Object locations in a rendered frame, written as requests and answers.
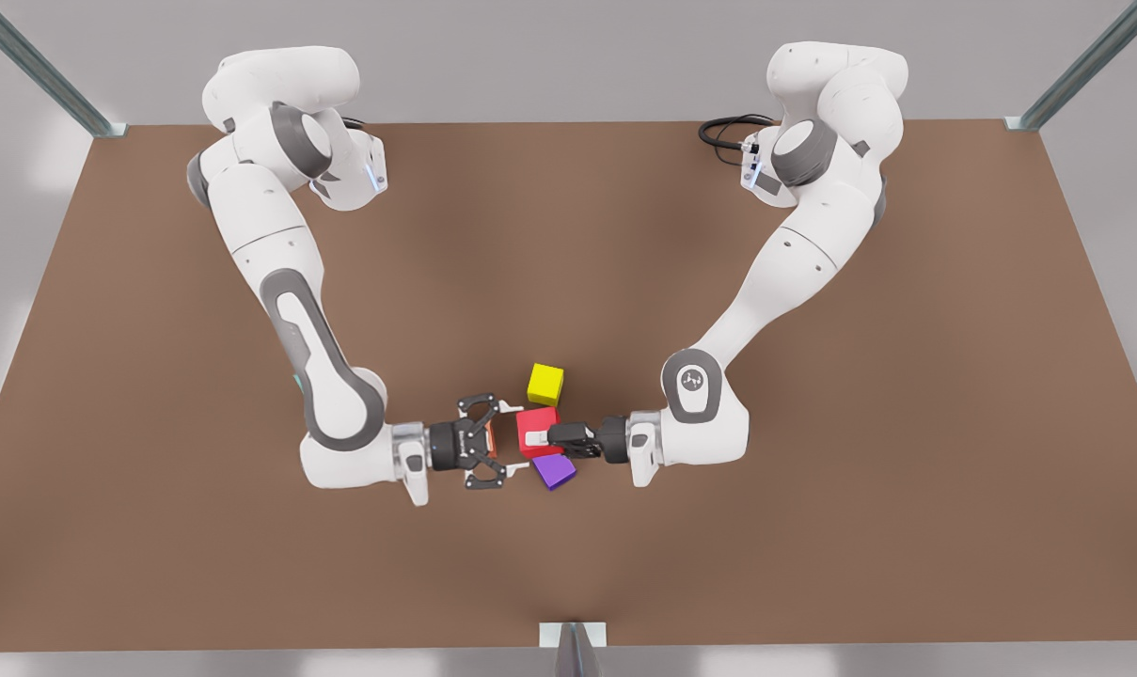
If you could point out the orange wooden cube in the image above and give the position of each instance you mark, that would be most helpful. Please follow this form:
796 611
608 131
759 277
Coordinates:
492 442

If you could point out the silver frame post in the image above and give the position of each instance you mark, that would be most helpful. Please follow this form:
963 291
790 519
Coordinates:
37 70
574 649
1085 66

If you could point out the red wooden cube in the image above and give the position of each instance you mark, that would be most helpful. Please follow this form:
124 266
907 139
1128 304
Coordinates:
534 420

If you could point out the yellow wooden cube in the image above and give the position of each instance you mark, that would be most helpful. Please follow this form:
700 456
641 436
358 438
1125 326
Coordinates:
545 385

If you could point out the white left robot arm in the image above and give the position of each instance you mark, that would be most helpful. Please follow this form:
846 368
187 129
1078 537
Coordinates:
794 254

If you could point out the purple wooden cube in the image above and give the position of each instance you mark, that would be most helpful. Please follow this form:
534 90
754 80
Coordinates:
555 472

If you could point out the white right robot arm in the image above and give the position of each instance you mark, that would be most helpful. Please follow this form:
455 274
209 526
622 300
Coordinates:
267 235

